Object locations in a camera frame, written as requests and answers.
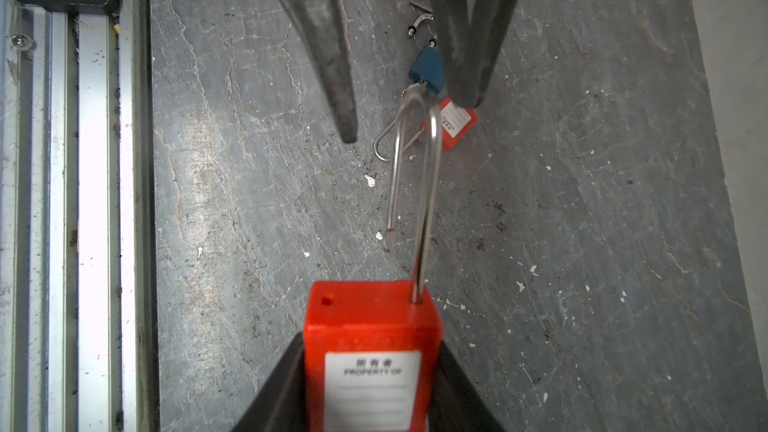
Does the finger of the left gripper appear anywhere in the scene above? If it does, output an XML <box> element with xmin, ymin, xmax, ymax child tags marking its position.
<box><xmin>430</xmin><ymin>0</ymin><xmax>518</xmax><ymax>108</ymax></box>
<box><xmin>279</xmin><ymin>0</ymin><xmax>358</xmax><ymax>144</ymax></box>

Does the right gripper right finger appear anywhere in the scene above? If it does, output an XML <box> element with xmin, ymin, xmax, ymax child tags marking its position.
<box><xmin>428</xmin><ymin>341</ymin><xmax>504</xmax><ymax>432</ymax></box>

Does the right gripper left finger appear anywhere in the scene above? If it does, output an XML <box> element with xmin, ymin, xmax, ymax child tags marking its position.
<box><xmin>233</xmin><ymin>333</ymin><xmax>306</xmax><ymax>432</ymax></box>

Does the blue padlock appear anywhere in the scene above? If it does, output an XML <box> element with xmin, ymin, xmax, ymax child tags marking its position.
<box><xmin>408</xmin><ymin>40</ymin><xmax>445</xmax><ymax>94</ymax></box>

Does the red padlock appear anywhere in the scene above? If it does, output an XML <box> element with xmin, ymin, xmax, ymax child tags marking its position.
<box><xmin>303</xmin><ymin>84</ymin><xmax>444</xmax><ymax>431</ymax></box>
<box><xmin>372</xmin><ymin>98</ymin><xmax>478</xmax><ymax>162</ymax></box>

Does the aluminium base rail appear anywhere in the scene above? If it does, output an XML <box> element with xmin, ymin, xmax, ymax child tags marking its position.
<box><xmin>1</xmin><ymin>4</ymin><xmax>159</xmax><ymax>431</ymax></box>

